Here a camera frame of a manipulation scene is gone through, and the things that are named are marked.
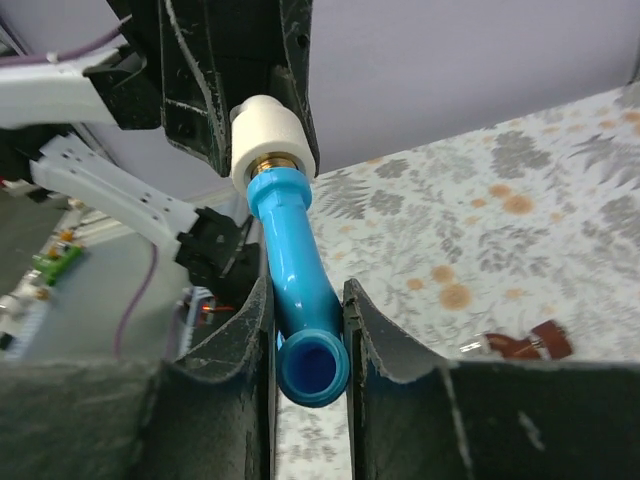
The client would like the blue plastic water faucet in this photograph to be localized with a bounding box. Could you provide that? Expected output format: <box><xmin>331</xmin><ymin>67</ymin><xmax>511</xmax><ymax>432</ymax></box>
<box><xmin>247</xmin><ymin>167</ymin><xmax>350</xmax><ymax>408</ymax></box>

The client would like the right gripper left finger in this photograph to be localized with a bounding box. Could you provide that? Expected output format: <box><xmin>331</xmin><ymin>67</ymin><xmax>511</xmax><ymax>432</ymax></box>
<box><xmin>1</xmin><ymin>277</ymin><xmax>277</xmax><ymax>479</ymax></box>

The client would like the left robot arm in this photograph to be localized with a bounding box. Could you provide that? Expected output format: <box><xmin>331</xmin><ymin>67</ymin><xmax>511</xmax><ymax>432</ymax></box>
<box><xmin>1</xmin><ymin>0</ymin><xmax>319</xmax><ymax>307</ymax></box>

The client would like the green circuit board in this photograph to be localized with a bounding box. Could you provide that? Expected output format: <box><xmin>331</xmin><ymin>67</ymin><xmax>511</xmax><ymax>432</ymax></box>
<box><xmin>32</xmin><ymin>242</ymin><xmax>84</xmax><ymax>286</ymax></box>

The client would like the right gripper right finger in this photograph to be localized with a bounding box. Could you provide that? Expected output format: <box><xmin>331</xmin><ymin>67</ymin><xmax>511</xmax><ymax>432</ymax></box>
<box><xmin>343</xmin><ymin>279</ymin><xmax>639</xmax><ymax>479</ymax></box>

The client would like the floral patterned table mat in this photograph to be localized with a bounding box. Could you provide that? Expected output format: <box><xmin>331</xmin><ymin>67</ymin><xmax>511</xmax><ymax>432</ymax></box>
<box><xmin>276</xmin><ymin>84</ymin><xmax>639</xmax><ymax>479</ymax></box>

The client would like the brown plastic water faucet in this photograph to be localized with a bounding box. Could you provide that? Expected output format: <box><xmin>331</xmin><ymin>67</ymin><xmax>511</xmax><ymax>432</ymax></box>
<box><xmin>459</xmin><ymin>319</ymin><xmax>574</xmax><ymax>360</ymax></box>

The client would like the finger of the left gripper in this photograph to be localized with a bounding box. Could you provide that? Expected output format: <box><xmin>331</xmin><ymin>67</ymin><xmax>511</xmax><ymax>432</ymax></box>
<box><xmin>108</xmin><ymin>1</ymin><xmax>231</xmax><ymax>178</ymax></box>
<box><xmin>272</xmin><ymin>0</ymin><xmax>320</xmax><ymax>177</ymax></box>

